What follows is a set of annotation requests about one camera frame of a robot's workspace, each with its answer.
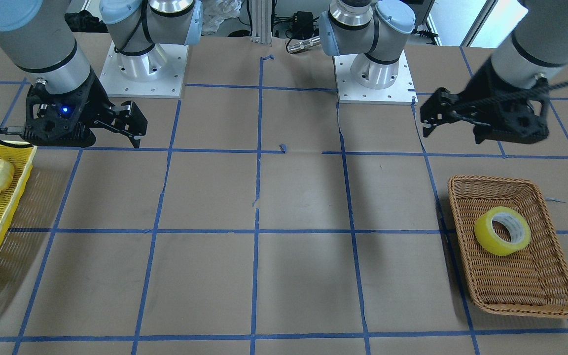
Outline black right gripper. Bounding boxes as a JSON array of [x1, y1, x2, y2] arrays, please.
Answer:
[[72, 69, 148, 148]]

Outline brown wicker basket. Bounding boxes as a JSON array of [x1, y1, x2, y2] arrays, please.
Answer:
[[448, 175, 568, 318]]

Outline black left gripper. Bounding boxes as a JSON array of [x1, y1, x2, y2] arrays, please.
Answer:
[[420, 58, 529, 144]]

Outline black glove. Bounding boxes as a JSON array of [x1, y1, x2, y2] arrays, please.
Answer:
[[65, 10, 108, 33]]

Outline aluminium frame post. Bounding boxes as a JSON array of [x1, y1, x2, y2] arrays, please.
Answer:
[[247, 0, 275, 46]]

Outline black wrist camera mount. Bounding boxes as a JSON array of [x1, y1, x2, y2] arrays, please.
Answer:
[[486, 93, 550, 144]]

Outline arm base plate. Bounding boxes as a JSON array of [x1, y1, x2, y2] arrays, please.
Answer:
[[98, 43, 190, 99], [333, 51, 418, 105]]

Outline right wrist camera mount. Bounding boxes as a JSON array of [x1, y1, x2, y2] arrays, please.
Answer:
[[20, 78, 96, 148]]

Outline yellow tape roll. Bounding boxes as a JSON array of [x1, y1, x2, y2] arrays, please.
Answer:
[[473, 206, 532, 256]]

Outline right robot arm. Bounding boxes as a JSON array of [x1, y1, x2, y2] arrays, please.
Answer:
[[0, 0, 203, 148]]

